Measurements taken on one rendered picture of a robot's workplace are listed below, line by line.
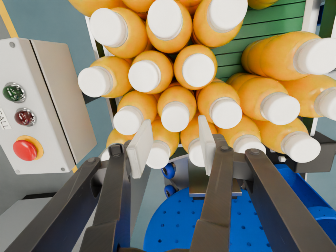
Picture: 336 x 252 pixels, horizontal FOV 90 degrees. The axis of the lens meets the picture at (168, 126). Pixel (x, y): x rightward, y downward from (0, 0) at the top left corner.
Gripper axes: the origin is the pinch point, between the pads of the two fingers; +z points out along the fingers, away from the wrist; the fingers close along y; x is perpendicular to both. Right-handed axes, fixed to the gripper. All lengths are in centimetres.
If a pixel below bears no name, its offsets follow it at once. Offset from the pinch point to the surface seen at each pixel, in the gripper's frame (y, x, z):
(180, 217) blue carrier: -1.6, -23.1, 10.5
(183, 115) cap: 1.0, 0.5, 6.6
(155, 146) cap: -3.7, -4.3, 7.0
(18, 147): -23.7, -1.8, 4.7
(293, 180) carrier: 80, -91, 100
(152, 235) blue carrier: -6.8, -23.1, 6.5
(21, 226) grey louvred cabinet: -147, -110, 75
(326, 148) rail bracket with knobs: 27.5, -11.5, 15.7
